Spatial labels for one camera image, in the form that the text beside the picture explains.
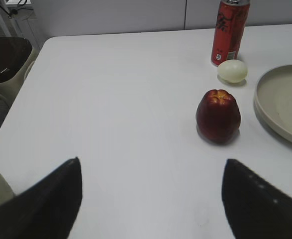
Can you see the beige chair with dark seat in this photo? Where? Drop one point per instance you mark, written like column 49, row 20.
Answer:
column 17, row 56

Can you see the beige ceramic plate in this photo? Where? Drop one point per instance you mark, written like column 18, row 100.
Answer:
column 273, row 100

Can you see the dark red apple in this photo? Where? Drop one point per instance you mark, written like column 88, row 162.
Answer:
column 218, row 117

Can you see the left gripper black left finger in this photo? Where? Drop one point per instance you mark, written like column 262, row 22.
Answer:
column 48, row 209

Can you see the white egg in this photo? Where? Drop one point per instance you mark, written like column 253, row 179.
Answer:
column 233, row 71

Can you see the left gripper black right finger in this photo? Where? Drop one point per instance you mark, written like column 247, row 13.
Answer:
column 254, row 208

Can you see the red drink can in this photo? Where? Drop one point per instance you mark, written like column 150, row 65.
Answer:
column 229, row 28

